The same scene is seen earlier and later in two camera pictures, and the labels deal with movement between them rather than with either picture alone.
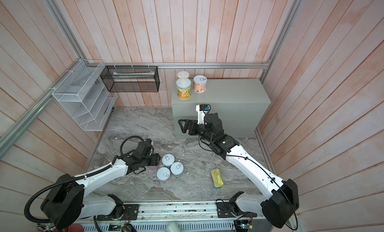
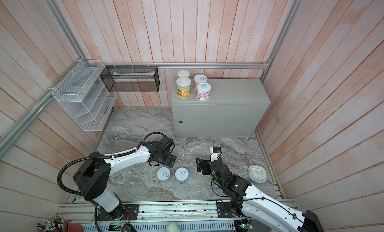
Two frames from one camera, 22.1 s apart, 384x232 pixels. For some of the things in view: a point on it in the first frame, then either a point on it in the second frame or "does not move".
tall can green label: x=183 y=88 does not move
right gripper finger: x=191 y=125 → x=201 y=165
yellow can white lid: x=183 y=74 does not move
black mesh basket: x=131 y=78 does not move
